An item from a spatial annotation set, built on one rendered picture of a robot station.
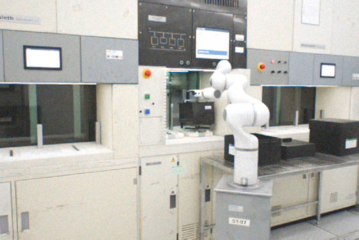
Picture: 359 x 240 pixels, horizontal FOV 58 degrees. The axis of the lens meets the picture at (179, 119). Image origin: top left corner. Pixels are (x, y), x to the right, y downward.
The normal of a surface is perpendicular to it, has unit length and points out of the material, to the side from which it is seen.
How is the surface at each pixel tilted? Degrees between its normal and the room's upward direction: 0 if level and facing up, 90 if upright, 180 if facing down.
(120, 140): 90
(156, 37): 90
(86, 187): 90
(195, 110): 85
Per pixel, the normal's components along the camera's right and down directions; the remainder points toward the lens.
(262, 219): -0.29, 0.10
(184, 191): 0.47, 0.09
